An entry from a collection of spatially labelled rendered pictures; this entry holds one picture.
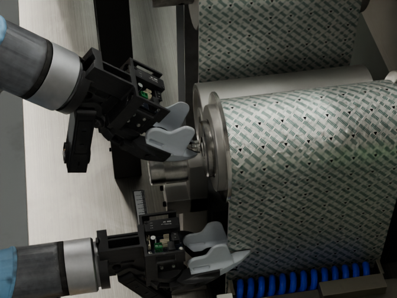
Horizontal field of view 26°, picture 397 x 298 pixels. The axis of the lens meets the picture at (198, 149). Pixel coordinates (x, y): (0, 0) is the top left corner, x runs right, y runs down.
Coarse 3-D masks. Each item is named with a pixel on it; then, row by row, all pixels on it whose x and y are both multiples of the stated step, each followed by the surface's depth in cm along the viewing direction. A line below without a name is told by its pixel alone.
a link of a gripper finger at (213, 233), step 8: (208, 224) 119; (216, 224) 119; (200, 232) 120; (208, 232) 120; (216, 232) 120; (224, 232) 121; (184, 240) 121; (192, 240) 121; (200, 240) 121; (208, 240) 121; (216, 240) 121; (224, 240) 122; (192, 248) 121; (200, 248) 121; (208, 248) 121; (192, 256) 122
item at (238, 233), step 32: (352, 192) 116; (384, 192) 117; (256, 224) 117; (288, 224) 118; (320, 224) 120; (352, 224) 121; (384, 224) 122; (256, 256) 123; (288, 256) 124; (320, 256) 125; (352, 256) 127
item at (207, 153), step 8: (208, 120) 113; (200, 128) 113; (208, 128) 111; (200, 136) 114; (208, 136) 110; (200, 144) 115; (208, 144) 110; (208, 152) 110; (208, 160) 110; (208, 168) 111; (208, 176) 113
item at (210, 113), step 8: (208, 112) 111; (216, 112) 110; (216, 120) 109; (216, 128) 109; (216, 136) 108; (216, 144) 108; (216, 152) 108; (216, 160) 109; (224, 160) 108; (216, 168) 110; (224, 168) 109; (216, 176) 111; (224, 176) 110; (216, 184) 112; (224, 184) 111
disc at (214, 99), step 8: (216, 96) 110; (208, 104) 118; (216, 104) 110; (224, 120) 107; (224, 128) 107; (224, 136) 107; (224, 144) 107; (224, 152) 108; (224, 192) 112; (224, 200) 113
